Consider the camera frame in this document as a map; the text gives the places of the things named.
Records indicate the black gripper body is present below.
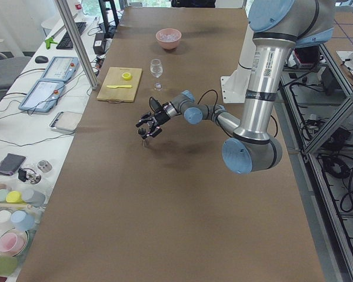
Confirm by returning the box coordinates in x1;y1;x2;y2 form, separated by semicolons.
152;110;169;127

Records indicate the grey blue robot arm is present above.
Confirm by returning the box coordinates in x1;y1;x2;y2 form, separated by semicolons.
137;1;335;174

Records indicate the clear wine glass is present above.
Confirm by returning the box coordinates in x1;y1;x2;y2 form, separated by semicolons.
150;59;163;90

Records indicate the clear ice cubes pile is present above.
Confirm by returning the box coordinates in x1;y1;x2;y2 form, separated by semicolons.
159;33;178;42

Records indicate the yellow plastic knife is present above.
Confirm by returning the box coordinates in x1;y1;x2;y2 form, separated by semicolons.
106;85;132;89

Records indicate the bamboo cutting board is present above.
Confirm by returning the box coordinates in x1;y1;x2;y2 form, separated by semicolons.
96;67;142;103

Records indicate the yellow lemon slice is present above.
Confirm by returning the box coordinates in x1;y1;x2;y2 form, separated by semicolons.
122;72;132;80

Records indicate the white tray box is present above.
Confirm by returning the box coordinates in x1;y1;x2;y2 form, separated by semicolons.
49;111;82;134

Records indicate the black power adapter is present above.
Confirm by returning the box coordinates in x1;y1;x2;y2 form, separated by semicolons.
93;33;106;55

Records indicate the upper teach pendant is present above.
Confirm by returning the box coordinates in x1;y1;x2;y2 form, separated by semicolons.
41;56;79;82

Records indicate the teach pendant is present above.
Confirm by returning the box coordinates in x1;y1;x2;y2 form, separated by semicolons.
41;56;79;82
18;79;65;114

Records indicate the lower teach pendant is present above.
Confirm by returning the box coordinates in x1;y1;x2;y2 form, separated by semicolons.
18;79;65;114

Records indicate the black keyboard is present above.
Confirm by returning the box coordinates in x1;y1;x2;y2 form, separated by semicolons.
55;22;88;50

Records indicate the small steel cup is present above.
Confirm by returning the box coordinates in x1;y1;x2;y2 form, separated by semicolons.
37;160;52;173

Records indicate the black computer mouse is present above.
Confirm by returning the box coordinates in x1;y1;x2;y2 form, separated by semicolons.
35;56;49;63

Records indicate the grey folded cloth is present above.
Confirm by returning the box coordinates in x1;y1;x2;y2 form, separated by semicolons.
0;153;26;176

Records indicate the yellow plastic cup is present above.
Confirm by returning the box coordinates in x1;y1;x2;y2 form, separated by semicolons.
5;190;24;204

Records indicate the blue plastic cup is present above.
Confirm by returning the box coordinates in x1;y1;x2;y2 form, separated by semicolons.
11;210;35;231

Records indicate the green plastic plate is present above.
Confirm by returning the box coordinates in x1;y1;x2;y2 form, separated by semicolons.
0;256;18;277

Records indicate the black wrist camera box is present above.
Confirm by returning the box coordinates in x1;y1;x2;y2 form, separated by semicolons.
149;96;162;113

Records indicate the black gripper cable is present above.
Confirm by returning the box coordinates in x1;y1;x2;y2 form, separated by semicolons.
199;89;279;138

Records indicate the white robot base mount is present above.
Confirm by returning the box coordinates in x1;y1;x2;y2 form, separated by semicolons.
221;26;255;103

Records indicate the aluminium frame post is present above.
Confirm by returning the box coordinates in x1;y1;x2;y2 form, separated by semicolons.
55;0;98;90

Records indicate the green handled tool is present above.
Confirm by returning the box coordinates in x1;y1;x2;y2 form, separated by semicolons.
45;25;65;49

